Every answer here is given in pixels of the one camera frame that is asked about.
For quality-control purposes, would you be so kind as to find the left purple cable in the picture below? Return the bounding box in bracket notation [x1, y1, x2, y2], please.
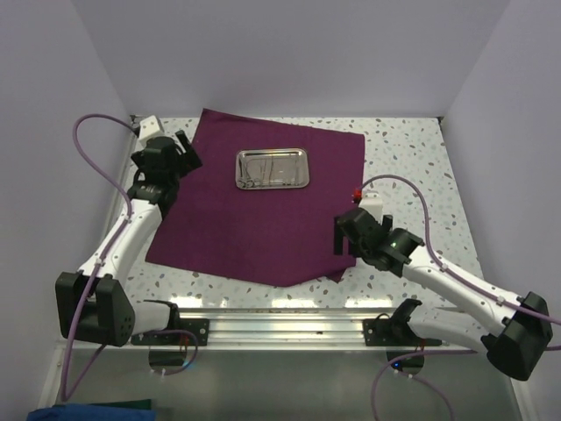
[59, 113, 201, 403]

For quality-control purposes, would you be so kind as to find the purple surgical cloth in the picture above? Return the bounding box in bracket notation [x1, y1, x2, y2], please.
[146, 110, 366, 287]

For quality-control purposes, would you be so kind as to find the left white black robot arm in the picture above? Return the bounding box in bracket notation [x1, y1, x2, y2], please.
[55, 131, 202, 346]

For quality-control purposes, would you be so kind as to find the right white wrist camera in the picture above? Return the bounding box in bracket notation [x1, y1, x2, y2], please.
[352, 189, 383, 219]

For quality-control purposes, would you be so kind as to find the aluminium left side rail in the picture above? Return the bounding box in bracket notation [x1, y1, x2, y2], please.
[104, 125, 138, 229]

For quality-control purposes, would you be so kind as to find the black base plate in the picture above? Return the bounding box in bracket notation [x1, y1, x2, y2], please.
[362, 313, 443, 347]
[131, 318, 210, 346]

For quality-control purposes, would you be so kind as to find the aluminium front rail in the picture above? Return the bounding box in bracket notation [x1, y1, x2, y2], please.
[54, 309, 518, 352]

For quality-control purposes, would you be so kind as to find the steel instrument tray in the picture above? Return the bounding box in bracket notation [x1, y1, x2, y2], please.
[235, 148, 310, 190]

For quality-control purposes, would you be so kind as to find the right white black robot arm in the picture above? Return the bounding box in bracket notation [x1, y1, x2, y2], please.
[334, 208, 553, 381]

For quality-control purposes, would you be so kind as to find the blue cloth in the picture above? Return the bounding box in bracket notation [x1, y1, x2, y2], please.
[26, 404, 157, 421]

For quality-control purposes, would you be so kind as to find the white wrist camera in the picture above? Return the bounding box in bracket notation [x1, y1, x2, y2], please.
[136, 115, 165, 147]
[352, 189, 383, 219]

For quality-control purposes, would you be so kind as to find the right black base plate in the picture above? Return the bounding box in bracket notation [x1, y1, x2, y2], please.
[362, 313, 443, 347]

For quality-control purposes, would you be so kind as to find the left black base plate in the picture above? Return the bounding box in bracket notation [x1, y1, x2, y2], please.
[131, 318, 210, 346]

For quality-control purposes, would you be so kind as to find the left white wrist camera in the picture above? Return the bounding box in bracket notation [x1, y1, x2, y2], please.
[136, 115, 165, 147]

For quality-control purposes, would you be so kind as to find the aluminium rail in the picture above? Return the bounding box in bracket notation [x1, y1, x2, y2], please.
[54, 309, 518, 352]
[104, 125, 138, 229]

